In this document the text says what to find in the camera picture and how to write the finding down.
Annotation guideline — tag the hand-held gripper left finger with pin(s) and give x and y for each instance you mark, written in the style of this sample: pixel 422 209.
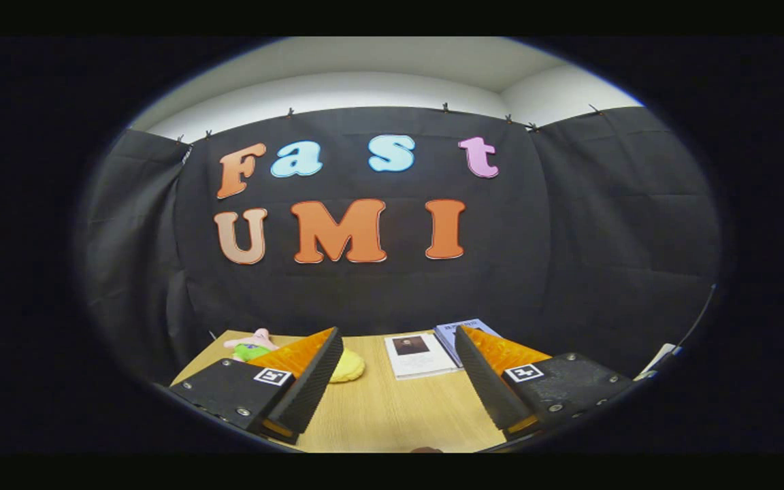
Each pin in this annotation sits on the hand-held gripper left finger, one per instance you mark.
pixel 317 381

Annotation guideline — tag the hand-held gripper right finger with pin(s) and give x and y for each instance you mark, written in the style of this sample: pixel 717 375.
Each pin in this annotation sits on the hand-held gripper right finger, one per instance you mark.
pixel 480 381

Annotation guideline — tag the white book with dark photo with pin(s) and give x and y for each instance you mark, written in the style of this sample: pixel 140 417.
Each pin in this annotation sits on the white book with dark photo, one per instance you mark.
pixel 419 357

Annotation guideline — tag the yellow plush toy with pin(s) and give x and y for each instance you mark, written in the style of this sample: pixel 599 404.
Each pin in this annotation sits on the yellow plush toy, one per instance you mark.
pixel 350 369

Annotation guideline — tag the pink and green plush toy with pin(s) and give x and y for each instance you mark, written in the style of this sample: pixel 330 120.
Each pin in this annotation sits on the pink and green plush toy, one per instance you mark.
pixel 250 347

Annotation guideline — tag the white panel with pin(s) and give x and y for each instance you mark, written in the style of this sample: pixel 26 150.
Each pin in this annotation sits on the white panel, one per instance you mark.
pixel 657 361

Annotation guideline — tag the blue book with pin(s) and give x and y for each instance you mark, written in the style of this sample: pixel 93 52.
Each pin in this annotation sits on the blue book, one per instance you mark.
pixel 448 335

